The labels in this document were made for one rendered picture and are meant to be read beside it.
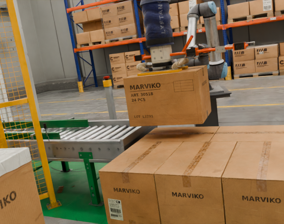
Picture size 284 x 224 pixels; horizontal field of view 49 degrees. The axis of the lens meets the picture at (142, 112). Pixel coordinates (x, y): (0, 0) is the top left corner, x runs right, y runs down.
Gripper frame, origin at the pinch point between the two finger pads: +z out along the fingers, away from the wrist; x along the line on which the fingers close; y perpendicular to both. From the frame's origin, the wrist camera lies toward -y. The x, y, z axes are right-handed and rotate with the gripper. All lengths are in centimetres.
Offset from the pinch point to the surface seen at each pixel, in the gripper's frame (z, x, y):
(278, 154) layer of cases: 44, -65, -57
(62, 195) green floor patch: 24, -120, 139
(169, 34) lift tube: 5.2, 15.6, 17.0
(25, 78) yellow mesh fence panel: 43, -2, 133
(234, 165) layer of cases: 63, -65, -34
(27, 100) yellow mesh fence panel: 45, -20, 135
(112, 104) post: -48, -47, 111
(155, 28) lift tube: 11.1, 21.5, 24.9
